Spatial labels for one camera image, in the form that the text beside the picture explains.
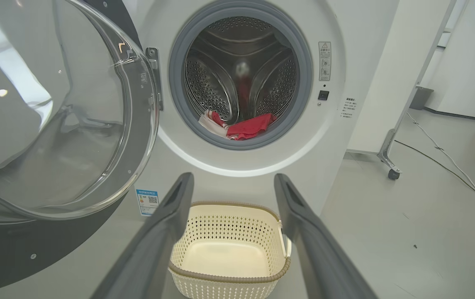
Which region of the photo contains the steel perforated washer drum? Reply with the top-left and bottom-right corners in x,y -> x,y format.
184,16 -> 300,125

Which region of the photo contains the black floor cable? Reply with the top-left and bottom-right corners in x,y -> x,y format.
394,140 -> 475,208

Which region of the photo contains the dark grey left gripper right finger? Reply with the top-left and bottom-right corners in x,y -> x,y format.
274,174 -> 377,299

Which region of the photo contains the grey warning sticker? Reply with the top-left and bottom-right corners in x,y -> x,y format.
319,42 -> 332,81

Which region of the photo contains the round dark washing machine door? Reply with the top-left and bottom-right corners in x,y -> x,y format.
0,0 -> 165,295

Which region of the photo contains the grey wall box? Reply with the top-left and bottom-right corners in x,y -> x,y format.
409,86 -> 434,110

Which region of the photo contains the white floor cable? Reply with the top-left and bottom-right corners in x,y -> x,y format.
407,112 -> 475,207

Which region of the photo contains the grey rubber door gasket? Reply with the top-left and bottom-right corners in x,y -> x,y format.
169,0 -> 313,150

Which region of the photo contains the white partition panel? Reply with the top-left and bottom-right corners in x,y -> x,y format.
347,0 -> 453,154

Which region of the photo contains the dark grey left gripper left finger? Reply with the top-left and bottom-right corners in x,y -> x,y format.
90,173 -> 194,299

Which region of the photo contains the metal door hinge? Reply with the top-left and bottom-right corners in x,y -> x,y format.
146,47 -> 164,111

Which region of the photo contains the red and white Bulls jersey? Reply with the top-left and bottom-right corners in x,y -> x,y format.
199,110 -> 278,141

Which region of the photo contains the cream perforated laundry basket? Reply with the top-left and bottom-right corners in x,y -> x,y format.
168,201 -> 292,299

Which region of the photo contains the blue energy label sticker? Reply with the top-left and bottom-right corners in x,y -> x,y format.
136,189 -> 160,217

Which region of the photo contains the white washing machine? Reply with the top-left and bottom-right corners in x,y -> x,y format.
67,0 -> 399,299

